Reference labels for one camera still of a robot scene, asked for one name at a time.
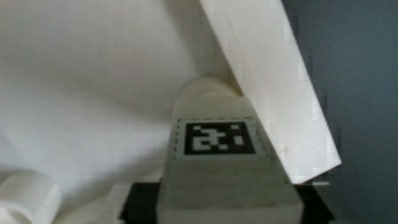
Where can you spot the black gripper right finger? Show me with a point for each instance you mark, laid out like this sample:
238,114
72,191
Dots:
317,214

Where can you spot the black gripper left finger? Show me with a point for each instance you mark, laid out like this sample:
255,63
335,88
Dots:
140,208

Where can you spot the white square table top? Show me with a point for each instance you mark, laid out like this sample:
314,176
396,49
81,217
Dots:
101,56

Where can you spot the white table leg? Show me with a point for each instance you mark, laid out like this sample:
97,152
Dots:
225,185

